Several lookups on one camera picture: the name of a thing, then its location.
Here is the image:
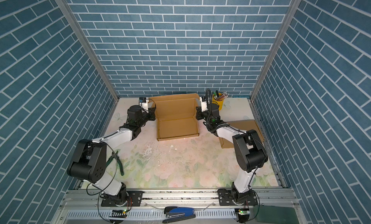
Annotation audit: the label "cardboard sheet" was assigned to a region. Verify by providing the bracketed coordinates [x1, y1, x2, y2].
[151, 94, 200, 141]

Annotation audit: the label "cardboard box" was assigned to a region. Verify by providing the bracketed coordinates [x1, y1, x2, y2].
[218, 119, 265, 149]

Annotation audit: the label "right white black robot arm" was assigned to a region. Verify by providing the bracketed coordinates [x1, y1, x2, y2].
[196, 101, 268, 204]

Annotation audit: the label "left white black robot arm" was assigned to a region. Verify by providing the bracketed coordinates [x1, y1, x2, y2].
[67, 105, 156, 200]

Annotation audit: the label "green box at front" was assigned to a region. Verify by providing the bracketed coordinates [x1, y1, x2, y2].
[254, 205, 299, 224]

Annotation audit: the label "yellow pen cup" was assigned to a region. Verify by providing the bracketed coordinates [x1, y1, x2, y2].
[212, 98, 224, 110]

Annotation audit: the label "pens in cup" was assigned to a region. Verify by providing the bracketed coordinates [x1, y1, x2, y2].
[213, 90, 229, 101]

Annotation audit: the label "blue black stapler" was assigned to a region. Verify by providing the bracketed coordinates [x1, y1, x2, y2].
[162, 206, 196, 224]

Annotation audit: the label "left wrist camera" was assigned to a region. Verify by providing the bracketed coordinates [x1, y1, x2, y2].
[139, 97, 149, 111]

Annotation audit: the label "green handled pliers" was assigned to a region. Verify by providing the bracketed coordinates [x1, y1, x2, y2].
[105, 151, 124, 176]

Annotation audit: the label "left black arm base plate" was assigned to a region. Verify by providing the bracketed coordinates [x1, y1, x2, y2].
[100, 191, 143, 208]

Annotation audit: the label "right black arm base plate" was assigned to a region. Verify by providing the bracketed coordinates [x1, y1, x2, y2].
[217, 189, 259, 206]

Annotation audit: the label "aluminium front rail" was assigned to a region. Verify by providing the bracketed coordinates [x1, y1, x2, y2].
[52, 187, 306, 224]

